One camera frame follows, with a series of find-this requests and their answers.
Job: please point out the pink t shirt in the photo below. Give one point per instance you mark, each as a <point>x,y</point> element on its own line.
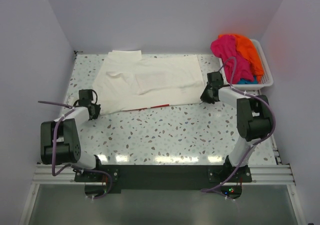
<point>236,67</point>

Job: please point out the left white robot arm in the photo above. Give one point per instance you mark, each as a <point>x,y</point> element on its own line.
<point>60,145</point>

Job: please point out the blue t shirt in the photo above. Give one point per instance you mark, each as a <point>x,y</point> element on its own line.
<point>243,81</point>

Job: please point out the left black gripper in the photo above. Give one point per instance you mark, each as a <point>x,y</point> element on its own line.
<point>97,110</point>

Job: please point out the orange t shirt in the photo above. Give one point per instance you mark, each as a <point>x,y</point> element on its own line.
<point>247,49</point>

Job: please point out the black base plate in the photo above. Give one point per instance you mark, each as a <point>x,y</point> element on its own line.
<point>116,178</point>

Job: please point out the white plastic basket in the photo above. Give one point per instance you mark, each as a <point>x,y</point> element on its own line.
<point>267,78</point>

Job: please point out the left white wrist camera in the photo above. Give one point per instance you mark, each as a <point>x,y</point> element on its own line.
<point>70,100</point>

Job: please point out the white t shirt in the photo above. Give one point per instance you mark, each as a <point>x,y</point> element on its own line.
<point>127,81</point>

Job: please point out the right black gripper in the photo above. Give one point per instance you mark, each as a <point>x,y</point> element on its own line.
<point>204,97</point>

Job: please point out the aluminium rail frame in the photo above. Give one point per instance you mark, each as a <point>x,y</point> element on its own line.
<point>198,134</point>

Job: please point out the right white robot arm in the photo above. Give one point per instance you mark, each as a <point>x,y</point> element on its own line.
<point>254,120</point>

